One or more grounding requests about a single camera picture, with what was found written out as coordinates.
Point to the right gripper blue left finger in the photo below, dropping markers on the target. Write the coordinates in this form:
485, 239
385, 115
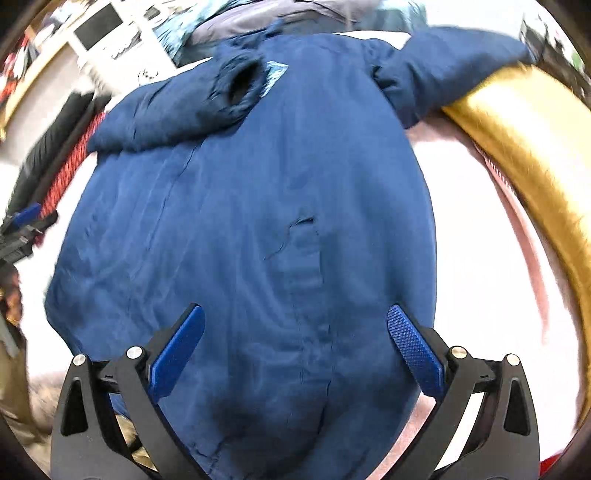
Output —
170, 349

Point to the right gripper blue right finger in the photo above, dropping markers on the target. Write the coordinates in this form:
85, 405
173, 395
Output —
421, 359

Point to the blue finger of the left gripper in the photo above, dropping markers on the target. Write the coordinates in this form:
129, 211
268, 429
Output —
26, 216

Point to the navy blue padded jacket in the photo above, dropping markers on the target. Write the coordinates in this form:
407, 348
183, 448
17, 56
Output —
275, 186

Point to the red floral folded cloth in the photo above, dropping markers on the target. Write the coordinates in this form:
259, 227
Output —
64, 168

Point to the black folded garment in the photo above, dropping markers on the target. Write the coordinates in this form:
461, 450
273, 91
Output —
47, 156

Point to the pink polka dot bedsheet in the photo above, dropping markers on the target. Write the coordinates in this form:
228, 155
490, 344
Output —
466, 314

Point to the white floor machine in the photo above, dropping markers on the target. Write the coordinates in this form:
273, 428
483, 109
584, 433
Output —
116, 44

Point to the light blue blanket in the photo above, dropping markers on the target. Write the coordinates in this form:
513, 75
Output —
173, 33

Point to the gold satin folded cloth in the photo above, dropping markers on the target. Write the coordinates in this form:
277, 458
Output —
533, 137

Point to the grey quilt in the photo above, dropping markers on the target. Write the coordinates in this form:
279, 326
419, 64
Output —
259, 15

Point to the wooden wall shelf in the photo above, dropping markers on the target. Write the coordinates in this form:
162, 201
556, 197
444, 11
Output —
37, 32

